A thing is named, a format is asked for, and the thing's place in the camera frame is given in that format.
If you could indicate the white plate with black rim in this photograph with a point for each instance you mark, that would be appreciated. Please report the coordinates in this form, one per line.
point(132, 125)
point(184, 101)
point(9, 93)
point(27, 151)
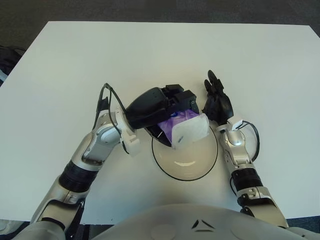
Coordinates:
point(187, 162)

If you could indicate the black bag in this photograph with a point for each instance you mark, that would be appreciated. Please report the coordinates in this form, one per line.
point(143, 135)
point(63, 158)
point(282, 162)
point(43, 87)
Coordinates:
point(8, 58)

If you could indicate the pale blue white object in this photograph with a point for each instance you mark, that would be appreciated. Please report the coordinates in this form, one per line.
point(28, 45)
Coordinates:
point(2, 77)

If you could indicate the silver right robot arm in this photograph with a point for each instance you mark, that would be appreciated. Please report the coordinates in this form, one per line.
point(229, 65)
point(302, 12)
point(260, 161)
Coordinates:
point(240, 160)

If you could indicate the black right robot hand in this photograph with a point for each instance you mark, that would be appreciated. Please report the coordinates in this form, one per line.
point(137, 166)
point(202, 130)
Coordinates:
point(222, 107)

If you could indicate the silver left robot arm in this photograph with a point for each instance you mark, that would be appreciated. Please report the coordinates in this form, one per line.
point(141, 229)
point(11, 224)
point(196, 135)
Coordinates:
point(95, 147)

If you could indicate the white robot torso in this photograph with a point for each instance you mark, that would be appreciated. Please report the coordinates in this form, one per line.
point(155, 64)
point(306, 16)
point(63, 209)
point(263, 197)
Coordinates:
point(187, 225)

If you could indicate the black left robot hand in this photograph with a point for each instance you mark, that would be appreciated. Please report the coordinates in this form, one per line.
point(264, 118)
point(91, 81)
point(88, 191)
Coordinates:
point(147, 107)

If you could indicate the white rounded base object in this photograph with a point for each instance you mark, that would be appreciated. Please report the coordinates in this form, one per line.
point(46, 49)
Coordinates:
point(8, 227)

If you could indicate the purple tissue paper pack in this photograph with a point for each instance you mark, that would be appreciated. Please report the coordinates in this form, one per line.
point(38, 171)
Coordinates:
point(192, 127)

